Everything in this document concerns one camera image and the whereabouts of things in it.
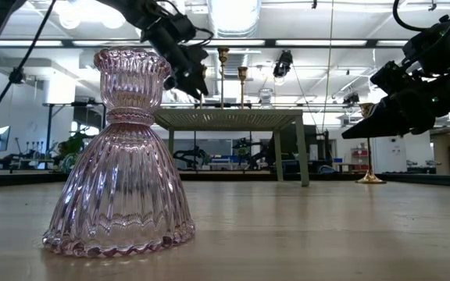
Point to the black background robot arm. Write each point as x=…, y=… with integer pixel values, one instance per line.
x=252, y=154
x=188, y=156

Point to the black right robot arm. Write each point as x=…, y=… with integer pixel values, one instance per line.
x=443, y=43

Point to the pale green perforated metal shelf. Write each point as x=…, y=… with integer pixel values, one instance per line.
x=229, y=119

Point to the black overhead camera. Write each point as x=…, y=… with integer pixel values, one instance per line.
x=283, y=64

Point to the pink ribbed glass candle holder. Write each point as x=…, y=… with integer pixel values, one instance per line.
x=123, y=175

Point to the clear ribbed glass candle holder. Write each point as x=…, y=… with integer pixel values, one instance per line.
x=266, y=97

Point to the red storage rack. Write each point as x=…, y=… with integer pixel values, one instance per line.
x=359, y=153

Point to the computer monitor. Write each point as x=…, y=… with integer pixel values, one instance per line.
x=1, y=138

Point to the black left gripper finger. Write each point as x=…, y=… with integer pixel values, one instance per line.
x=195, y=78

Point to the green artificial plant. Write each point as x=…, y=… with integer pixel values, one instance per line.
x=72, y=146

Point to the black aluminium table frame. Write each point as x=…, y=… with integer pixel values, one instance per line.
x=326, y=177

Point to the black overhead crossbar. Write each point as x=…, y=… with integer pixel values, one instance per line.
x=270, y=43

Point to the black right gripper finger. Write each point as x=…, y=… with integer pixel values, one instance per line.
x=397, y=115

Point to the gold metal candlestick holder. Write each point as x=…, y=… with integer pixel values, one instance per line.
x=242, y=73
x=223, y=54
x=369, y=177

